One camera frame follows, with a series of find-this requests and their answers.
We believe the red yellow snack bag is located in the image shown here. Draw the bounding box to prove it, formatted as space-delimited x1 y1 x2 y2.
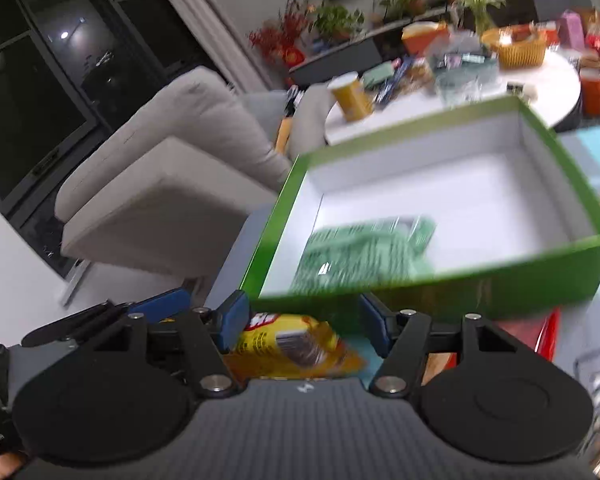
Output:
224 313 366 382

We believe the green white snack bag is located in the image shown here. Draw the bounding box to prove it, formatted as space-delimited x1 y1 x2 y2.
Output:
290 216 437 295

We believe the shiny red snack bag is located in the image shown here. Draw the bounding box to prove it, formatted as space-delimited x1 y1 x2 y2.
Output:
496 308 562 362

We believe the person's left hand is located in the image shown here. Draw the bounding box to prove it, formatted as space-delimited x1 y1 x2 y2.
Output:
0 452 28 480

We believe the beige sofa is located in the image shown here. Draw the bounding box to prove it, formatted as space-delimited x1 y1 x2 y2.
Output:
55 67 335 280

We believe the green cardboard box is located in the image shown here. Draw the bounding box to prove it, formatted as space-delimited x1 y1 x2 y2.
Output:
260 96 600 296

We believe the blue grey table mat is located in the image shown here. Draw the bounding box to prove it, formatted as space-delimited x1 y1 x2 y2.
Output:
204 127 600 470

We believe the yellow cylindrical can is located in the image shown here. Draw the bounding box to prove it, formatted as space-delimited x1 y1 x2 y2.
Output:
327 72 373 122

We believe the red flower decoration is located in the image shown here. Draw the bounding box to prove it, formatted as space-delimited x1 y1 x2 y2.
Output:
248 0 313 68

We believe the orange tissue box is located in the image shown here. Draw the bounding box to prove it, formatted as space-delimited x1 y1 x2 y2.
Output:
401 22 449 56

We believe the white round coffee table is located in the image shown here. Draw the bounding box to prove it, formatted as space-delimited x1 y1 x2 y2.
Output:
325 50 581 145

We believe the potted green plant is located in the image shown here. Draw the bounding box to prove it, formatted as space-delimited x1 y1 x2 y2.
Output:
310 2 365 44

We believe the yellow wicker basket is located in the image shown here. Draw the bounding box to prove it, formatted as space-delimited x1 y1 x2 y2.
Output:
480 24 547 70

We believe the pink small box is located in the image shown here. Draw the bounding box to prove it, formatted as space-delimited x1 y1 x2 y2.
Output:
558 10 585 51

